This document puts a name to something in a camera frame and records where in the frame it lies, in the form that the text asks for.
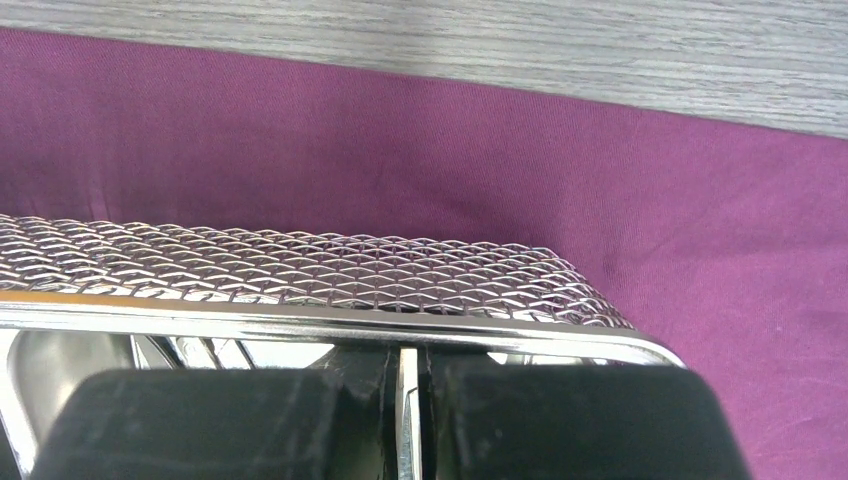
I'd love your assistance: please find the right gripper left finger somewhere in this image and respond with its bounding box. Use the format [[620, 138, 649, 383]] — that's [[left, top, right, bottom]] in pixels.
[[32, 347, 397, 479]]

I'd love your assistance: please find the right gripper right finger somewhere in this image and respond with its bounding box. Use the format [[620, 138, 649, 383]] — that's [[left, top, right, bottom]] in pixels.
[[422, 351, 750, 479]]

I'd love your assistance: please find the steel instrument tray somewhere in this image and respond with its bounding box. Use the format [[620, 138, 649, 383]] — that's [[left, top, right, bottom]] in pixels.
[[1, 215, 681, 478]]

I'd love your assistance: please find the purple cloth wrap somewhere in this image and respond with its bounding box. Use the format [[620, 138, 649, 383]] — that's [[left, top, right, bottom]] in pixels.
[[1, 29, 847, 479]]

